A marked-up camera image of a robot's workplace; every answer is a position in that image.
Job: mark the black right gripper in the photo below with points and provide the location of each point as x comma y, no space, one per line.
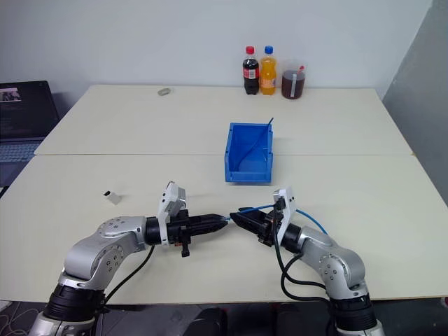
269,231

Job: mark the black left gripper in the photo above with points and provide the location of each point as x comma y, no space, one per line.
184,231

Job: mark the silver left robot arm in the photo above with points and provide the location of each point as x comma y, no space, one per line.
105,250

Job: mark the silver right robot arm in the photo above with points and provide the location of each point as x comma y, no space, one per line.
332,259

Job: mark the blue plastic bin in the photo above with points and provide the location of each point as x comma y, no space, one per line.
248,175

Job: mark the small white black connector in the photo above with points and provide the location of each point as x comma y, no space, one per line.
113,198

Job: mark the dark rounded shape under table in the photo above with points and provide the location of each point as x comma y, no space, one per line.
209,322

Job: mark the small grey clear object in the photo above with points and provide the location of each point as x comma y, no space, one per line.
164,91

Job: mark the plastic cup dark liquid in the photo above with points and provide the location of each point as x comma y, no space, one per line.
293,84

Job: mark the cola bottle red cap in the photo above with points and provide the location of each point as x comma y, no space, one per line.
250,75

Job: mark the orange soda bottle blue cap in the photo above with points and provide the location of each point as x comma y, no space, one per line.
268,75

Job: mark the dark laptop computer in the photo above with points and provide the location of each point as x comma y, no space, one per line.
21,119

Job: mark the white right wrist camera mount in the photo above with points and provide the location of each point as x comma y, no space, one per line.
287,210

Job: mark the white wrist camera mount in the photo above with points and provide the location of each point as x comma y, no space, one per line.
287,210
164,213

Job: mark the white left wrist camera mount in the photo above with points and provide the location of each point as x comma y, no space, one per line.
164,213

